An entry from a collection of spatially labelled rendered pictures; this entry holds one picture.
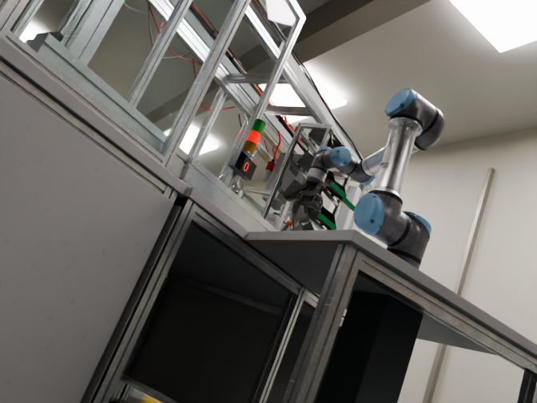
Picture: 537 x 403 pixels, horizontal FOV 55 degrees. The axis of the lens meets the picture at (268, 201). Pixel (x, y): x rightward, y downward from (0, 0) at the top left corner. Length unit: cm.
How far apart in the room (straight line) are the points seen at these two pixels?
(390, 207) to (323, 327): 58
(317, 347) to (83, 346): 54
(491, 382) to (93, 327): 346
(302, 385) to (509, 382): 320
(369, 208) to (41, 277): 94
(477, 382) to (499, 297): 68
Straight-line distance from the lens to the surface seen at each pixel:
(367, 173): 212
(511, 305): 446
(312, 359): 118
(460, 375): 450
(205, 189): 155
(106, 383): 138
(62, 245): 120
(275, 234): 147
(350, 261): 122
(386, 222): 162
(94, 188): 122
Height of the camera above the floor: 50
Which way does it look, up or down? 17 degrees up
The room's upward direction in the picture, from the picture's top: 22 degrees clockwise
